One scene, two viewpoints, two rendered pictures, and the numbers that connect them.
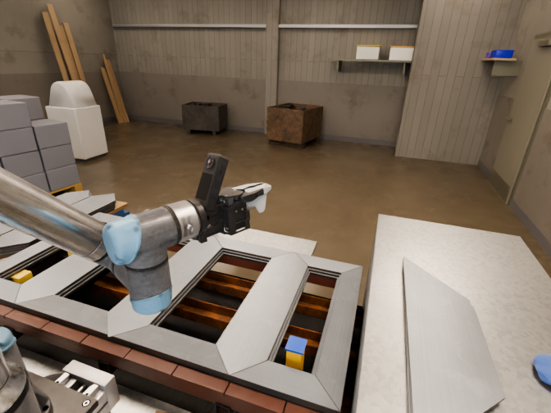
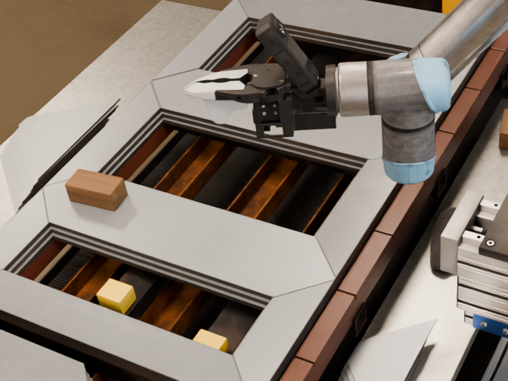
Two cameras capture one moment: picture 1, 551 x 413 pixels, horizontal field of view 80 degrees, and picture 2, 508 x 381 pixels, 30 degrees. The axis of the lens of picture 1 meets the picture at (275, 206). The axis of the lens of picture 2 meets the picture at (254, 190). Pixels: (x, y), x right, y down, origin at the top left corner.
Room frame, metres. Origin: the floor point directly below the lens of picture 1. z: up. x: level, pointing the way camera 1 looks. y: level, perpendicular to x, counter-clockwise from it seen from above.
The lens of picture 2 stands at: (0.70, 2.22, 2.20)
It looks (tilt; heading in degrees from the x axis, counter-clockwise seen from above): 41 degrees down; 288
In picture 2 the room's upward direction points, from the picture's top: 9 degrees counter-clockwise
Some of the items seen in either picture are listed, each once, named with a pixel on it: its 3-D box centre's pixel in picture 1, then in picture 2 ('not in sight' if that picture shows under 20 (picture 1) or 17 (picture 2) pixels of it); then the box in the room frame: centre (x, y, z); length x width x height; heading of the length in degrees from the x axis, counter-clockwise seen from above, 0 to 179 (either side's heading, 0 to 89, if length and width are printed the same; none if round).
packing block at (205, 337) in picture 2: (22, 277); (209, 348); (1.19, 1.12, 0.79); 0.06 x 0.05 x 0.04; 162
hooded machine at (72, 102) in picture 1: (76, 120); not in sight; (5.74, 3.52, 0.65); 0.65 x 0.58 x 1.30; 71
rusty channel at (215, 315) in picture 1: (175, 304); (289, 159); (1.16, 0.44, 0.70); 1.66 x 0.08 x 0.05; 72
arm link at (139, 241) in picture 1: (142, 236); not in sight; (0.49, 0.23, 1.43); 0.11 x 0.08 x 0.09; 136
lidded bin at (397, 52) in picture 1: (401, 53); not in sight; (7.26, -2.41, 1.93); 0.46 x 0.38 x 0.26; 72
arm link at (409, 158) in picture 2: not in sight; (407, 136); (0.80, 1.13, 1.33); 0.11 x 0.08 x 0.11; 97
